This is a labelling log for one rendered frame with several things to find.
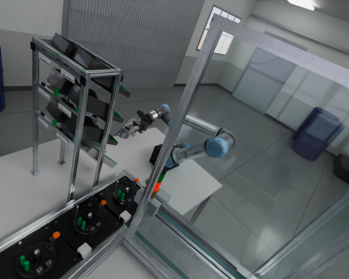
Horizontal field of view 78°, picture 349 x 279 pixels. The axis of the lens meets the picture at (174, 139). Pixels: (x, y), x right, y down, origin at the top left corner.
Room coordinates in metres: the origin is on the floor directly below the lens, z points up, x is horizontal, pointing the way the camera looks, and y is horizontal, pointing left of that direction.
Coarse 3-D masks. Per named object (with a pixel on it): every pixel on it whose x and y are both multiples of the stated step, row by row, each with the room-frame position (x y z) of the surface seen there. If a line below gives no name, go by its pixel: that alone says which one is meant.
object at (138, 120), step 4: (148, 116) 1.26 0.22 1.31; (136, 120) 1.20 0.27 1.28; (140, 120) 1.21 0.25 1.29; (144, 120) 1.21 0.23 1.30; (152, 120) 1.25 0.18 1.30; (136, 124) 1.18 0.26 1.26; (140, 124) 1.18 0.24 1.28; (144, 124) 1.20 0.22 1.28; (148, 124) 1.26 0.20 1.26; (144, 128) 1.21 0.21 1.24; (140, 132) 1.19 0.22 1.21
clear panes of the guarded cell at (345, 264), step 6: (342, 258) 0.69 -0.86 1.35; (348, 258) 0.69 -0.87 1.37; (336, 264) 0.69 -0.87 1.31; (342, 264) 0.68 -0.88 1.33; (348, 264) 0.68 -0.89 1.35; (324, 270) 0.69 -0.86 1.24; (330, 270) 0.69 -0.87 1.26; (336, 270) 0.68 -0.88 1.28; (342, 270) 0.68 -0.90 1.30; (348, 270) 0.67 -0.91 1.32; (318, 276) 0.69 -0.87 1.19; (324, 276) 0.68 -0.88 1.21; (330, 276) 0.68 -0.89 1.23; (336, 276) 0.67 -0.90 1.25; (342, 276) 0.67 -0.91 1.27; (348, 276) 0.67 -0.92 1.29
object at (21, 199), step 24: (48, 144) 1.11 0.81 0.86; (72, 144) 1.21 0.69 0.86; (0, 168) 0.79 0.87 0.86; (24, 168) 0.85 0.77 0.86; (48, 168) 0.92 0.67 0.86; (120, 168) 1.18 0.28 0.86; (0, 192) 0.66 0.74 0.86; (24, 192) 0.71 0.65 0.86; (48, 192) 0.77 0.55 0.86; (0, 216) 0.54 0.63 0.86; (24, 216) 0.59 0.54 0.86; (0, 240) 0.45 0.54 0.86; (120, 264) 0.56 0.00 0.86
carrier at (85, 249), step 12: (84, 204) 0.71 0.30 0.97; (96, 204) 0.74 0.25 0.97; (60, 216) 0.60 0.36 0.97; (72, 216) 0.62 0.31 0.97; (84, 216) 0.63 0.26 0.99; (96, 216) 0.66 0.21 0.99; (108, 216) 0.70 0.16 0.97; (60, 228) 0.55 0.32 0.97; (72, 228) 0.57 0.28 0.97; (84, 228) 0.58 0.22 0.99; (96, 228) 0.60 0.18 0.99; (108, 228) 0.64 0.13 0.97; (72, 240) 0.52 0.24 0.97; (84, 240) 0.54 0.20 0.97; (96, 240) 0.56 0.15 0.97; (84, 252) 0.48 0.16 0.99
